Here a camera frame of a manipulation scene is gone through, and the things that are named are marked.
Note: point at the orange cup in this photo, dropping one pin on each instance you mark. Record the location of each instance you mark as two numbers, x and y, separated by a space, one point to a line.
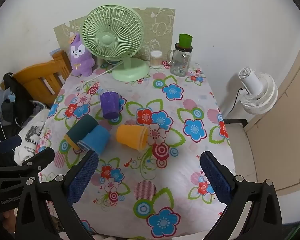
128 136

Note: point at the blue face mask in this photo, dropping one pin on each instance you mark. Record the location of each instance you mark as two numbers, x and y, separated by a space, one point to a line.
11 98

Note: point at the purple cup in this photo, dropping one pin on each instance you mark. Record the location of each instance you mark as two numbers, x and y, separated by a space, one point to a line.
110 105

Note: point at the white fan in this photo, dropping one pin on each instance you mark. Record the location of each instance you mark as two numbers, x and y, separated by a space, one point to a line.
260 90

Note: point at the blue cup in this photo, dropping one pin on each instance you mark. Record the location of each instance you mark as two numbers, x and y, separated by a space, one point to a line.
96 138

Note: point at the dark clothes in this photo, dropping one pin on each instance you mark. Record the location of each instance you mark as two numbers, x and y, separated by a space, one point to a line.
15 105

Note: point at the beige cartoon print board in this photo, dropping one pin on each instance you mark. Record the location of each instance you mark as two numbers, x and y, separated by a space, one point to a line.
162 25

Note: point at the person's left hand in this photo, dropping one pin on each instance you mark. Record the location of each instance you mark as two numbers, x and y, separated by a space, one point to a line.
7 220

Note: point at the green desk fan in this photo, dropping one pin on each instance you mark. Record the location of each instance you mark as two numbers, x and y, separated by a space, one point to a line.
107 40

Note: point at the wooden chair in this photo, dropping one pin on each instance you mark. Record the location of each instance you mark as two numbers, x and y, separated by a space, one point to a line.
32 76

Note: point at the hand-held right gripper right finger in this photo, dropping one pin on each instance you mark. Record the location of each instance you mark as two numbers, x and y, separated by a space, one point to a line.
216 180

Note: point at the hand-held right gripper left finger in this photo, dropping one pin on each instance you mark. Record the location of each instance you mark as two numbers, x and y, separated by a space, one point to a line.
82 178

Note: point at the green cup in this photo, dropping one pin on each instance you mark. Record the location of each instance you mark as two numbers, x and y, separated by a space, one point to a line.
185 41

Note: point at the white printed shirt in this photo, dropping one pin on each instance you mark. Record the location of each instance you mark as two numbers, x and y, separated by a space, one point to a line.
30 135

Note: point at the floral tablecloth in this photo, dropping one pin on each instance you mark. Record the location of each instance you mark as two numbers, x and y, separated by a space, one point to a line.
145 175

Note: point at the dark teal cup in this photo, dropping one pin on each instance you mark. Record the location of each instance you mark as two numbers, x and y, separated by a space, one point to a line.
82 127

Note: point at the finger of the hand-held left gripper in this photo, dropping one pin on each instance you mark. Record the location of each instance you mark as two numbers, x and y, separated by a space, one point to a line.
41 158

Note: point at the purple plush toy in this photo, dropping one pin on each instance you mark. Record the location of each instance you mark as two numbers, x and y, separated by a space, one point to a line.
81 56

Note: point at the cotton swab container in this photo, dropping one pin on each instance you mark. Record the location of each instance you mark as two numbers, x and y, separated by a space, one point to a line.
156 60

